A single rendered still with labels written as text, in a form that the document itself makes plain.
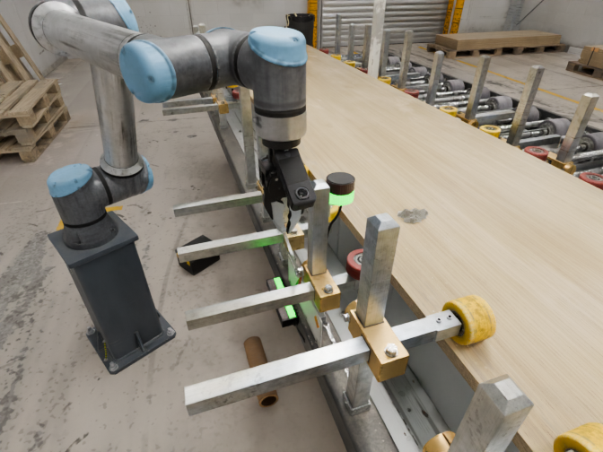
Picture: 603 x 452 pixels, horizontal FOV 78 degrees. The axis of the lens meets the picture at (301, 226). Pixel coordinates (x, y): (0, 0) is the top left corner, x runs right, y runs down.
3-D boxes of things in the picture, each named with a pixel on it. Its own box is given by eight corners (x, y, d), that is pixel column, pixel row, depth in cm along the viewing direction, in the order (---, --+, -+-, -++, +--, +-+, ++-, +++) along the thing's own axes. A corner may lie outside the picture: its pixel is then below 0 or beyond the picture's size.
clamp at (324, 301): (319, 313, 85) (319, 297, 82) (300, 274, 95) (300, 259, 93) (342, 307, 86) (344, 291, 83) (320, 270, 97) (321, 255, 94)
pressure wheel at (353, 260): (352, 308, 89) (355, 272, 83) (338, 285, 96) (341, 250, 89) (381, 299, 91) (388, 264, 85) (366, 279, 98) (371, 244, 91)
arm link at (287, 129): (313, 115, 63) (257, 121, 60) (313, 142, 66) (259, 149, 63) (297, 99, 70) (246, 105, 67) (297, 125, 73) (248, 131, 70)
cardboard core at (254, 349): (257, 398, 146) (242, 338, 170) (259, 409, 151) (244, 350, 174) (277, 392, 148) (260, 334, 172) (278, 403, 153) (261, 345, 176)
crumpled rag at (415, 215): (404, 225, 99) (405, 218, 98) (393, 212, 105) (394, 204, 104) (434, 221, 101) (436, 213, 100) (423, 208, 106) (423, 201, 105)
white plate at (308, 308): (318, 350, 91) (319, 322, 85) (287, 280, 111) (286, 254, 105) (320, 350, 91) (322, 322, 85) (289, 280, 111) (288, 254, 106)
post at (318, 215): (310, 342, 102) (314, 186, 74) (306, 332, 104) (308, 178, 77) (322, 339, 103) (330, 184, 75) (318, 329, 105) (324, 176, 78)
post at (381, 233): (352, 414, 78) (379, 226, 51) (345, 399, 81) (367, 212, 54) (367, 409, 79) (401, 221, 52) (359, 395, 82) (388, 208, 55)
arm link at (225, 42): (179, 29, 65) (222, 37, 58) (233, 22, 72) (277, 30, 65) (188, 85, 70) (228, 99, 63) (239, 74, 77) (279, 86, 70)
